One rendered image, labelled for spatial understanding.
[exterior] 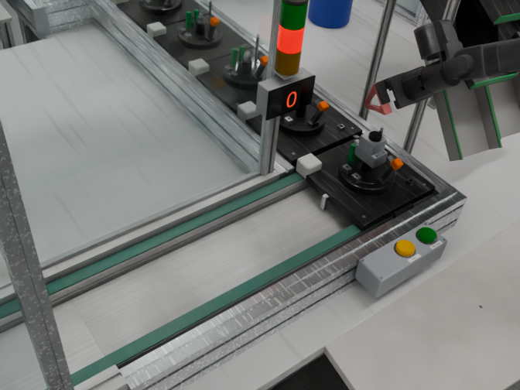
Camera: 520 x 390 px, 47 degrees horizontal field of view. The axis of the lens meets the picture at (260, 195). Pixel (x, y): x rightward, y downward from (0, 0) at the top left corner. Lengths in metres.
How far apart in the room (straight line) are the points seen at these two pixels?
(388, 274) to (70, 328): 0.64
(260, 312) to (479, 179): 0.82
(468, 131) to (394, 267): 0.47
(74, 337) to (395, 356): 0.63
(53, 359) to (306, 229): 0.72
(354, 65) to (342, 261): 0.96
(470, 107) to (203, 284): 0.81
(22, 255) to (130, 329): 0.55
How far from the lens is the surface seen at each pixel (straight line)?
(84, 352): 1.20
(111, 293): 1.26
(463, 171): 1.76
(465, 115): 1.61
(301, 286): 1.22
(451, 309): 1.41
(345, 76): 2.02
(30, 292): 0.74
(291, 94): 1.26
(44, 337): 0.82
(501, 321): 1.43
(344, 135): 1.58
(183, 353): 1.12
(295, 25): 1.18
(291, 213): 1.42
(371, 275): 1.28
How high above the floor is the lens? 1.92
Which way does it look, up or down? 44 degrees down
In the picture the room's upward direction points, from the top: 6 degrees clockwise
